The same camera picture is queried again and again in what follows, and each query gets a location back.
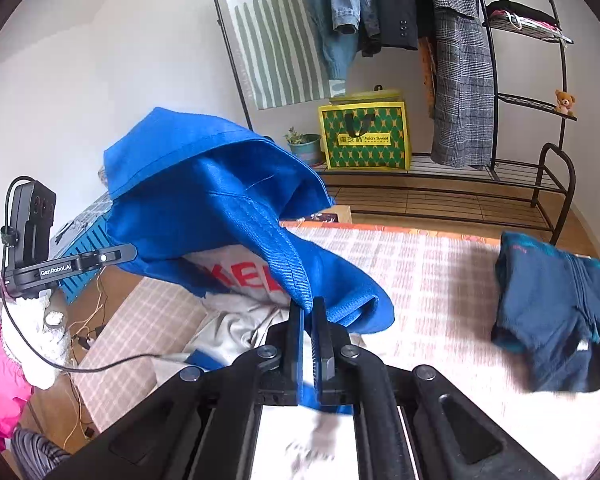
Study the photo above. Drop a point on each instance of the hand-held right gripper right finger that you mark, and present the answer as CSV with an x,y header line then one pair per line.
x,y
317,360

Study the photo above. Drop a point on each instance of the orange cloth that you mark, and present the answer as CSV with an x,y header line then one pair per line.
x,y
426,80

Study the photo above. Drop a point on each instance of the green striped hanging cloth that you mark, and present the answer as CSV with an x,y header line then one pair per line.
x,y
275,45

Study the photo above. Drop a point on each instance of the bed with plaid sheet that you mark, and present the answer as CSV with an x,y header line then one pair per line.
x,y
430,285

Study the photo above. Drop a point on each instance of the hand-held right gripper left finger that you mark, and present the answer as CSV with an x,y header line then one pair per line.
x,y
296,360

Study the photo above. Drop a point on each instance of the potted plant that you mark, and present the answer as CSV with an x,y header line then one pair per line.
x,y
304,147

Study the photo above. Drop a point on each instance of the yellow and green bag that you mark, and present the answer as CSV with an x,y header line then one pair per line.
x,y
365,135

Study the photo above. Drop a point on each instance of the blue slatted crate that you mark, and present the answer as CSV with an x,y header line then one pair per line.
x,y
87,255

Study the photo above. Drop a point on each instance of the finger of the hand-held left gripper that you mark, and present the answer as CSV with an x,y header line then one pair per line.
x,y
107,256

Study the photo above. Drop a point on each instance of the brown teddy bear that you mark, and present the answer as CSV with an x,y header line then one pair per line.
x,y
565,102

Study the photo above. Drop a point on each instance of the black folded clothing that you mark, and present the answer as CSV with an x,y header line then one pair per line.
x,y
517,9

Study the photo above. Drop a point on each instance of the person's left hand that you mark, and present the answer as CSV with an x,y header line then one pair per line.
x,y
35,330

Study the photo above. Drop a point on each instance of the grey plaid coat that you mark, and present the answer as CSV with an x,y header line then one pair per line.
x,y
462,85

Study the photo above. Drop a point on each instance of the white and blue jacket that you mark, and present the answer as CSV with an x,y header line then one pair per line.
x,y
205,200

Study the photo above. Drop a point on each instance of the blue denim jacket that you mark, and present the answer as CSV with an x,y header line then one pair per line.
x,y
337,10

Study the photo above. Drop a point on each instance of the white and pink bag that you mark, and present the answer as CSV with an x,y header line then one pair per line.
x,y
542,27

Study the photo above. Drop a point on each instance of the person's striped pants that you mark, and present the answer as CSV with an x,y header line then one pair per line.
x,y
37,455

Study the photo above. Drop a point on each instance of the black jacket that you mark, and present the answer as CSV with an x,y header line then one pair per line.
x,y
392,5

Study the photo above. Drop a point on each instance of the navy blue garment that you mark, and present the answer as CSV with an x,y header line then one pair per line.
x,y
545,320

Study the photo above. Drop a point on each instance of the black metal clothes rack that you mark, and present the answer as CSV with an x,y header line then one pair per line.
x,y
530,185

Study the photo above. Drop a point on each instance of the grey printed cloth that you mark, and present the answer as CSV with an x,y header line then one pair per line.
x,y
82,220

